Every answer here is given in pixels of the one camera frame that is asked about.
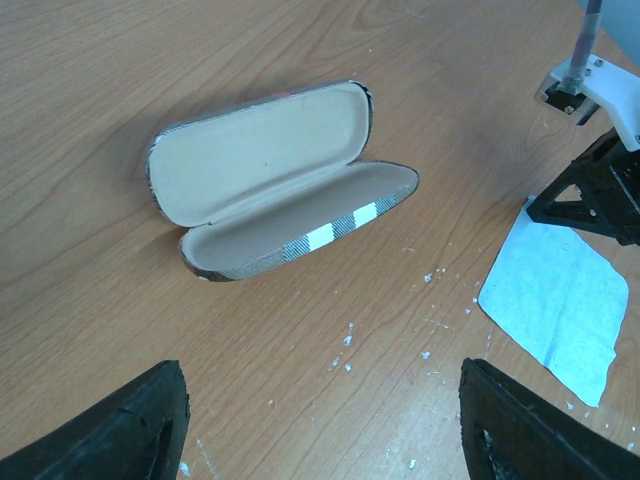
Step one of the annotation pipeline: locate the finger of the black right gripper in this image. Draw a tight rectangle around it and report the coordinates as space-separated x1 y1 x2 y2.
527 130 639 245

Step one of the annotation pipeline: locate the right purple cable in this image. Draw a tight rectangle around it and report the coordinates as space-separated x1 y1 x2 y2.
564 0 604 94

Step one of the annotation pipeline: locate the light blue cleaning cloth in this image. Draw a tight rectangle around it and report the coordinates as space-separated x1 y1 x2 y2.
478 209 629 407

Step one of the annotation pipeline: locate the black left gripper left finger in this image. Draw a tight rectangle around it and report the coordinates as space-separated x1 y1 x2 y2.
1 360 190 479

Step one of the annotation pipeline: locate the brown plaid glasses case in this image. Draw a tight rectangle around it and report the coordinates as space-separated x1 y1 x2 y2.
145 80 419 282

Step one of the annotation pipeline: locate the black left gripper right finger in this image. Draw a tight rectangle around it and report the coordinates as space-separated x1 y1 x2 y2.
459 358 639 479

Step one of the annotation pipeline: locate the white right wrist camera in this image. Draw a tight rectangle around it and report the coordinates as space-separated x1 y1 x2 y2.
534 54 639 152

